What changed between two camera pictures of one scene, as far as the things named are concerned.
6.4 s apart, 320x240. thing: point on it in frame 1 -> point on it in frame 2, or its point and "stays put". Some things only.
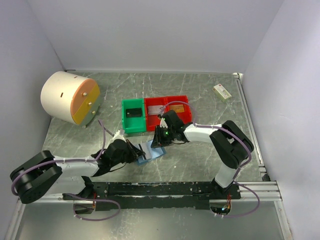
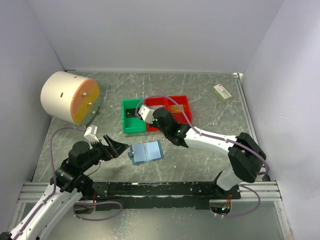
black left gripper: x=134 y=151 -> x=114 y=148
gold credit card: x=177 y=108 stays put
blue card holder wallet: x=151 y=153 stays put
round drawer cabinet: x=71 y=97 stays put
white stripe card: x=144 y=147 -> x=155 y=107
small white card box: x=221 y=92 stays put
